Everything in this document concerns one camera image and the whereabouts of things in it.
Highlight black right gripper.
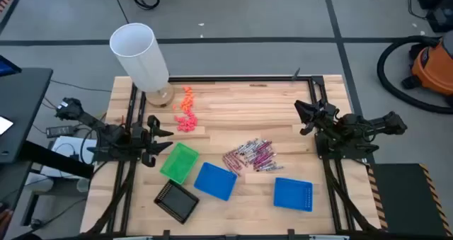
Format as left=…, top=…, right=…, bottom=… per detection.
left=294, top=100, right=343, bottom=137

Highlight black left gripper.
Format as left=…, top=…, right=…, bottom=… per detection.
left=132, top=115, right=174, bottom=168

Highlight black plastic basket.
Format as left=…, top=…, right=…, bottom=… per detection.
left=153, top=178, right=200, bottom=225

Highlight blue plastic basket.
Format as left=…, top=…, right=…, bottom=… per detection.
left=273, top=177, right=314, bottom=212
left=193, top=161, right=239, bottom=202

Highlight green plastic basket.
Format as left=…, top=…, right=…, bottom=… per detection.
left=159, top=142, right=200, bottom=185

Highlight pink foam earplugs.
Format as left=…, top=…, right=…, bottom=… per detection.
left=173, top=110, right=199, bottom=133

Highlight orange foam earplugs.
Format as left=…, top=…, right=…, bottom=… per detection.
left=172, top=86, right=195, bottom=113

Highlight white cylinder table lamp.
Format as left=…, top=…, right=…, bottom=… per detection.
left=108, top=22, right=176, bottom=109

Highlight orange shop vacuum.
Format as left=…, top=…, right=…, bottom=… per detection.
left=401, top=30, right=453, bottom=108
left=376, top=35, right=453, bottom=115

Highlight white box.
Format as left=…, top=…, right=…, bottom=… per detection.
left=40, top=136, right=98, bottom=179

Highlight black power adapter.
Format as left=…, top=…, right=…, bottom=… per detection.
left=45, top=125, right=76, bottom=139

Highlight black hazard-striped mat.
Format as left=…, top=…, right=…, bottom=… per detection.
left=366, top=163, right=453, bottom=238

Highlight black desk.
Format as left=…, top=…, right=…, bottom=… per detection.
left=0, top=67, right=95, bottom=240

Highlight black equipment case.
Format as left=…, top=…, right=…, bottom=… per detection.
left=414, top=0, right=453, bottom=34

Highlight laptop screen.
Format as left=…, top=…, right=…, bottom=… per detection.
left=0, top=55, right=23, bottom=77

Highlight black aluminium table frame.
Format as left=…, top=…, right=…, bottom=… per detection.
left=83, top=75, right=383, bottom=239

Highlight black floor cable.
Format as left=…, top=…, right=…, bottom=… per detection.
left=49, top=79, right=113, bottom=93

